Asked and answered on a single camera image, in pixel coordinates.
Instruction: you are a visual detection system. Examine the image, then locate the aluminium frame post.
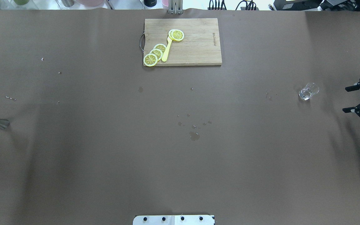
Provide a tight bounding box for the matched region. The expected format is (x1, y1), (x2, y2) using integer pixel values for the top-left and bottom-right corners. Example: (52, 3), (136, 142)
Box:
(168, 0), (184, 15)

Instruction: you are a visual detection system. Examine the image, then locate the wooden cutting board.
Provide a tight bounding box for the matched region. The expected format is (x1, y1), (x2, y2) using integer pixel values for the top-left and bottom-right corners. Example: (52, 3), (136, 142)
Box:
(144, 18), (222, 67)

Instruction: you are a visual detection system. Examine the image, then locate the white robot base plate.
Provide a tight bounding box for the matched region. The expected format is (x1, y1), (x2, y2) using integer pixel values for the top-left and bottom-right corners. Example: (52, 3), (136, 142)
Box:
(132, 215), (216, 225)

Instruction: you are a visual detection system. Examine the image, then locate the lemon slice middle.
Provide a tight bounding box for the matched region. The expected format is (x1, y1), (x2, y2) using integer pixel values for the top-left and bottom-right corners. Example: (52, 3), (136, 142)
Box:
(150, 48), (164, 61)

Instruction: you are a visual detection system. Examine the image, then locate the lemon slice on knife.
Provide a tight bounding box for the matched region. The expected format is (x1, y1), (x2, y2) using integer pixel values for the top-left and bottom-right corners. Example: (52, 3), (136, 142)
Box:
(168, 29), (185, 41)

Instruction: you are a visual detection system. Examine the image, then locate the clear glass measuring cup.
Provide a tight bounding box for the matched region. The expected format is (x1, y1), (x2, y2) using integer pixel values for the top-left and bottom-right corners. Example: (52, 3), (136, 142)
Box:
(298, 82), (320, 101)

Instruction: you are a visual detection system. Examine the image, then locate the yellow plastic knife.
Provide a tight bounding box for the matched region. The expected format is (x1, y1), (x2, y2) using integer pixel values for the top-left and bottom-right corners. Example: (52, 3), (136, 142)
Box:
(161, 35), (173, 62)

